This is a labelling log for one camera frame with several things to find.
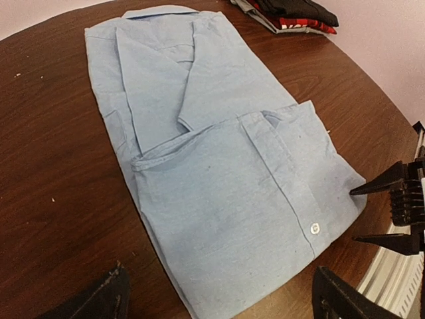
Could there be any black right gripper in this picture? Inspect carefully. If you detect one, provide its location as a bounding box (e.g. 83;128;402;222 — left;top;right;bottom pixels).
349;158;424;256

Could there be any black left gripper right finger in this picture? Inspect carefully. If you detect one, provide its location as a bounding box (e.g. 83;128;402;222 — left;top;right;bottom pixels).
311;266;400;319

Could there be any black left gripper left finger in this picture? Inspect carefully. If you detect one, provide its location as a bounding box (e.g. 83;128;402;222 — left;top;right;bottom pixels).
38;263;131;319

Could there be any light blue long sleeve shirt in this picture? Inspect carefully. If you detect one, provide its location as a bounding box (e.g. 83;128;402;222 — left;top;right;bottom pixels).
85;5;367;318

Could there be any red black plaid folded shirt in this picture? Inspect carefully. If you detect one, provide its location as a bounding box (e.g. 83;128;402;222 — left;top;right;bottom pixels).
247;1;337;35

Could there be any black folded button shirt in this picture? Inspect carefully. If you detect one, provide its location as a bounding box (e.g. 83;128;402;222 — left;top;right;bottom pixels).
256;0;339;27

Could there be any grey folded shirt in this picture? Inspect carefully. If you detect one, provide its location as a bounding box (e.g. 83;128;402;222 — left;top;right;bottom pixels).
230;0;325;35

